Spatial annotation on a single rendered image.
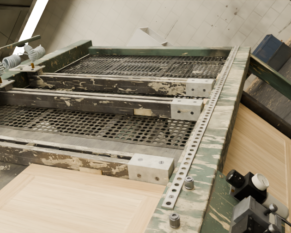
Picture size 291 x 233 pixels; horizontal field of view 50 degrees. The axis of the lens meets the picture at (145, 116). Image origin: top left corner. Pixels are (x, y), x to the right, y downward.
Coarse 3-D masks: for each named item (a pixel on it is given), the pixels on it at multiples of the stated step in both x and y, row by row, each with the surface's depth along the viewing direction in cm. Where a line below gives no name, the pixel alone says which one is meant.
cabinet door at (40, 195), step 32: (0, 192) 92; (32, 192) 92; (64, 192) 90; (96, 192) 89; (128, 192) 88; (160, 192) 87; (0, 224) 81; (32, 224) 80; (64, 224) 79; (96, 224) 78; (128, 224) 77
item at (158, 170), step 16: (0, 144) 108; (16, 144) 107; (32, 144) 108; (48, 144) 106; (64, 144) 105; (0, 160) 111; (16, 160) 108; (32, 160) 105; (48, 160) 103; (64, 160) 100; (80, 160) 97; (96, 160) 95; (112, 160) 93; (128, 160) 93; (144, 160) 92; (160, 160) 91; (112, 176) 95; (128, 176) 93; (144, 176) 91; (160, 176) 89
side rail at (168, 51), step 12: (96, 48) 244; (108, 48) 241; (120, 48) 237; (132, 48) 234; (144, 48) 231; (156, 48) 228; (168, 48) 225; (180, 48) 222; (192, 48) 219; (204, 48) 216; (216, 48) 214; (228, 48) 211; (192, 60) 221; (204, 60) 218
